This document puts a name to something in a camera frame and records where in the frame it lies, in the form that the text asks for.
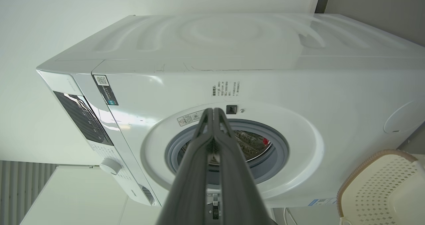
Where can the red cloth garment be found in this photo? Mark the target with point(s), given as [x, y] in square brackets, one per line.
[265, 141]

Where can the grey rubber door gasket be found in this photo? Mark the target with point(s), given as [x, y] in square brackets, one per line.
[276, 158]

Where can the cream perforated laundry basket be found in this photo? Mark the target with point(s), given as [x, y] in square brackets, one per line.
[382, 191]

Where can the black door latch socket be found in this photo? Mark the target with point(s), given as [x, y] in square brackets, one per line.
[231, 109]

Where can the triangle warning label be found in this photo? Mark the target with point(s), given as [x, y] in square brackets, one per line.
[189, 118]

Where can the steel washing machine drum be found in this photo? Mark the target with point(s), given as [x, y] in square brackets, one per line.
[250, 147]

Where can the QR code sticker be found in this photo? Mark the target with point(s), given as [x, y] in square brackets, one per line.
[105, 90]

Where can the white front-load washing machine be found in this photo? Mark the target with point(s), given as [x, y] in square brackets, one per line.
[332, 85]

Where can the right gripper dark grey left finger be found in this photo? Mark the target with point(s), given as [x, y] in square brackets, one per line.
[189, 185]

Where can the printed text label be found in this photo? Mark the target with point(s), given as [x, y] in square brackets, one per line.
[225, 89]

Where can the black washing machine display panel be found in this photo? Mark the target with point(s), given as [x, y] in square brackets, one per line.
[83, 118]

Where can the grey ribbed panel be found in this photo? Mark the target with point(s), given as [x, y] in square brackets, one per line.
[20, 191]

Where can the white washing machine dial knob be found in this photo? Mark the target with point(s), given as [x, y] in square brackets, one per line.
[110, 166]

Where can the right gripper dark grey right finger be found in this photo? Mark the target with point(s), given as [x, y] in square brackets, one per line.
[239, 191]

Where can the blue energy sticker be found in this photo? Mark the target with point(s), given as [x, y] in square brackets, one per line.
[322, 201]

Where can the white cabinet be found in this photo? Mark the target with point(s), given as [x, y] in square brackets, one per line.
[83, 198]

